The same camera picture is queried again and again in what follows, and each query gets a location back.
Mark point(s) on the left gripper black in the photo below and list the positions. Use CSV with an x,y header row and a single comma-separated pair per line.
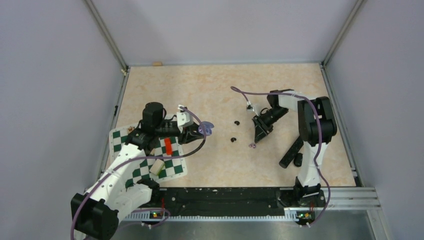
x,y
188,134

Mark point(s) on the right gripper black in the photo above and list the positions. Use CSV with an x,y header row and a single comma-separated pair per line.
x,y
261,129

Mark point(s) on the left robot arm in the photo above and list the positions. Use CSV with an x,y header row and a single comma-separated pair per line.
x,y
98,212

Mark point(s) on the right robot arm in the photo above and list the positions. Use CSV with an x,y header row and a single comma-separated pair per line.
x,y
316,126

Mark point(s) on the orange rectangular block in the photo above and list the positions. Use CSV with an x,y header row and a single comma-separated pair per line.
x,y
168,146

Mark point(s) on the wooden chess piece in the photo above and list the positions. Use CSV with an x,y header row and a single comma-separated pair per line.
x,y
130,129

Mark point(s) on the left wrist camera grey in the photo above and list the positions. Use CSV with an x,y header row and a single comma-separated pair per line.
x,y
184,119

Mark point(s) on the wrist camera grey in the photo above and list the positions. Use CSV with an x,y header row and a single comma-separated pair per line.
x,y
252,108
184,119

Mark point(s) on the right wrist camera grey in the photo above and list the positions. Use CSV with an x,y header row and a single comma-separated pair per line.
x,y
252,108

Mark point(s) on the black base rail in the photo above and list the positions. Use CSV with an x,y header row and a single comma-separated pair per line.
x,y
230,201

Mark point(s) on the wooden cork at wall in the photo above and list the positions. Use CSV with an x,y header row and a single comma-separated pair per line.
x,y
157,64

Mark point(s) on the aluminium frame post right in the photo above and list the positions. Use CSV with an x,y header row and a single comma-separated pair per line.
x,y
358,5

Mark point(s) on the aluminium frame post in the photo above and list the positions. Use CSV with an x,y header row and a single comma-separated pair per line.
x,y
104,31
358,5

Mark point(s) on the aluminium frame post left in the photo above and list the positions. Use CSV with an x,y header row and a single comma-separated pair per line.
x,y
104,31

